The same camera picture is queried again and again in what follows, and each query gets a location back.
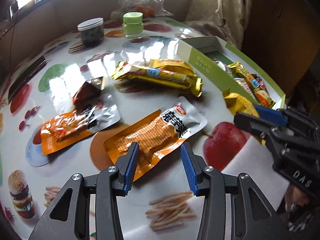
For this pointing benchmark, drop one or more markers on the dark brown snack packet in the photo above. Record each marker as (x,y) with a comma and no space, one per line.
(86,92)

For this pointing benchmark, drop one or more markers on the green white cardboard box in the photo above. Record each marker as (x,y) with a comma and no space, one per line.
(200,60)

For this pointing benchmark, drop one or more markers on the brown wooden cabinet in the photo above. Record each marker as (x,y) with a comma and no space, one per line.
(275,30)

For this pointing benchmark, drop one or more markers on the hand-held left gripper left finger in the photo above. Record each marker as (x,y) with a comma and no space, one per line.
(131,167)

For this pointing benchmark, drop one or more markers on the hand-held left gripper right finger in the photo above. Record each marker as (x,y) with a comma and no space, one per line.
(190,170)

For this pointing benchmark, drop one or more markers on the clear jar with dark contents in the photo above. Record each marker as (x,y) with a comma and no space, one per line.
(91,33)

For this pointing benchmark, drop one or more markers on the cream spotted curtain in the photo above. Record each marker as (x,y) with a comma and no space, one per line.
(215,5)

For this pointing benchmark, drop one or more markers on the gold snack packet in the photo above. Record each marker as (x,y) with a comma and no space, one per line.
(175,63)
(240,103)
(247,76)
(162,76)

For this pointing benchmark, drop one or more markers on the orange silver snack packet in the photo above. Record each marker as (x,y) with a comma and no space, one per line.
(150,135)
(70,130)

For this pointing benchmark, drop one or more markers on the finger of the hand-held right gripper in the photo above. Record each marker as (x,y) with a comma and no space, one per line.
(250,125)
(270,115)

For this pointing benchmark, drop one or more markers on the green lidded jar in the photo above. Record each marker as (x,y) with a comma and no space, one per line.
(132,26)

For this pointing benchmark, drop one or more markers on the dark phone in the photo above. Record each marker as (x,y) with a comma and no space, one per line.
(27,76)

